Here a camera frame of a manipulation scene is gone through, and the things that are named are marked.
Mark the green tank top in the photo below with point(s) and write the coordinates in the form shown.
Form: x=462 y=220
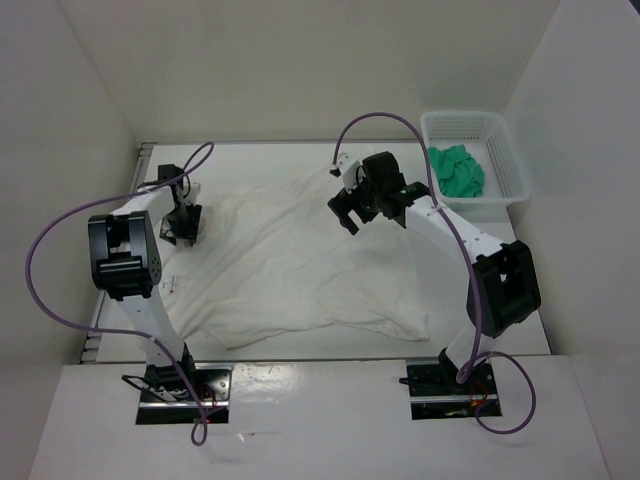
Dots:
x=458 y=173

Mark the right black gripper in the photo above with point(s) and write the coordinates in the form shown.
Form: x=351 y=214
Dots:
x=343 y=203

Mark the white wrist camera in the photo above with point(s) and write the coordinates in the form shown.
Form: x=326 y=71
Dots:
x=346 y=167
x=190 y=194

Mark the white plastic basket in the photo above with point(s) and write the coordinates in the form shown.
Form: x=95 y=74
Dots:
x=486 y=137

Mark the white tank top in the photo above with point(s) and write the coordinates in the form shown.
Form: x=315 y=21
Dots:
x=273 y=259

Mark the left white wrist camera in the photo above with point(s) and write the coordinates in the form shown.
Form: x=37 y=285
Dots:
x=190 y=194

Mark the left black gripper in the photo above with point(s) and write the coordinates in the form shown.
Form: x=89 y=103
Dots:
x=189 y=231

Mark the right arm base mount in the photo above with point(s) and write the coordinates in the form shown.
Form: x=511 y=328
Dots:
x=435 y=394

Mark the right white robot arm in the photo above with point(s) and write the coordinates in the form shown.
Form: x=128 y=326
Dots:
x=502 y=287

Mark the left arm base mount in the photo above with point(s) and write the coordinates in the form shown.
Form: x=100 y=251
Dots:
x=160 y=406

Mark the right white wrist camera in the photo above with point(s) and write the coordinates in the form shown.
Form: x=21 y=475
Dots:
x=346 y=167

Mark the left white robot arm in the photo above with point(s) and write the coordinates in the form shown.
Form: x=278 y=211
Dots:
x=126 y=264

